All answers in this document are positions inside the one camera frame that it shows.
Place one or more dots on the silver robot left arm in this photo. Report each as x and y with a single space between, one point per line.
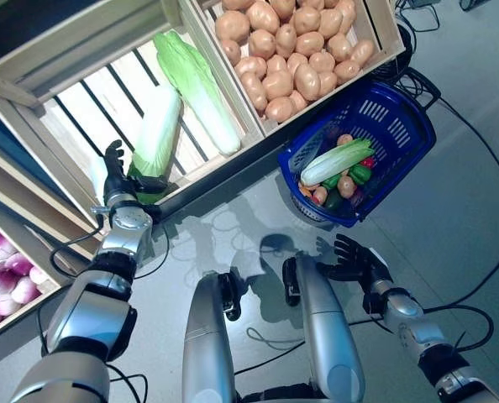
90 319

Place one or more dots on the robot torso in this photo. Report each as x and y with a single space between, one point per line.
274 392

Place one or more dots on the wooden potato crate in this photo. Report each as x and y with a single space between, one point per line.
384 25

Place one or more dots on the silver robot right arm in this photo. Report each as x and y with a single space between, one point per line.
405 306

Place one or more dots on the red bell pepper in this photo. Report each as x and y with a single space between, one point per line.
369 161

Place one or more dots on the wooden onion crate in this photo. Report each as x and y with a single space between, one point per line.
35 228
27 312

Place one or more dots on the wooden shelf frame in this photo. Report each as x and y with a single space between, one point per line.
43 197

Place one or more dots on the blue plastic shopping basket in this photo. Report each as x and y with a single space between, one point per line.
400 126

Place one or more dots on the silver robot right leg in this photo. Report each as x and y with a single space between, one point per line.
325 319

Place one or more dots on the green white napa cabbage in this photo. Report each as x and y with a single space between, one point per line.
333 161
159 130
199 92

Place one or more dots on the purple eggplant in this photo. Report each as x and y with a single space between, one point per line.
356 197

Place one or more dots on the wooden slatted crate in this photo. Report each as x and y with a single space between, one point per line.
106 96

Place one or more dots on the dark green bell pepper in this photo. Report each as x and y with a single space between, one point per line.
333 200

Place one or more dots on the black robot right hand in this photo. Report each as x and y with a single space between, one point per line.
365 266

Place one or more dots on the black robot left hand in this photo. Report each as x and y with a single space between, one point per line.
117 184

